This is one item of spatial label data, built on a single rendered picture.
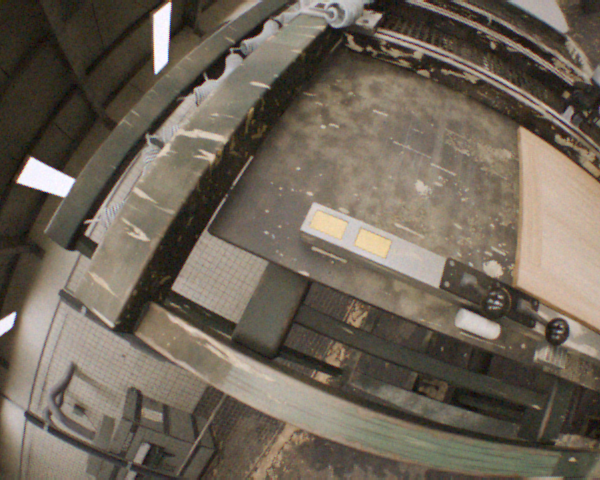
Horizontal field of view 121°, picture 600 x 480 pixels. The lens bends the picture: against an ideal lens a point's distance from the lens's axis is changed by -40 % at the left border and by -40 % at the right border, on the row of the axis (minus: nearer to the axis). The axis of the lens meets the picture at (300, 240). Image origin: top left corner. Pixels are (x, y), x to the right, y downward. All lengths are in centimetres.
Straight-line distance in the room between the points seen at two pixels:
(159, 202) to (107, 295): 15
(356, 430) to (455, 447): 15
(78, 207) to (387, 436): 89
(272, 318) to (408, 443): 28
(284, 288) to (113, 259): 27
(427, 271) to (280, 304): 23
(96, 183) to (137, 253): 53
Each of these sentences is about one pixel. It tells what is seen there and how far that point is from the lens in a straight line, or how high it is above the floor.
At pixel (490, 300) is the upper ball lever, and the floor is 155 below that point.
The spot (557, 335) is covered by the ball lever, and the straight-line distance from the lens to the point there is 41.
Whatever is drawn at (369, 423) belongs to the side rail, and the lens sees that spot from 39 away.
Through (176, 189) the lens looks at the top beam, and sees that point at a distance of 41.
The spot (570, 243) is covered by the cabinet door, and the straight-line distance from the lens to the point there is 72.
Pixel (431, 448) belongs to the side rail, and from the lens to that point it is 44.
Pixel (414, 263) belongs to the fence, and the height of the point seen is 155.
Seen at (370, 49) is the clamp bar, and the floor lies 173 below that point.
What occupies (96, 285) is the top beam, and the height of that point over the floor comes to 191.
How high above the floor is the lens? 184
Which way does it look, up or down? 22 degrees down
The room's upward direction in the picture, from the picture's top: 56 degrees counter-clockwise
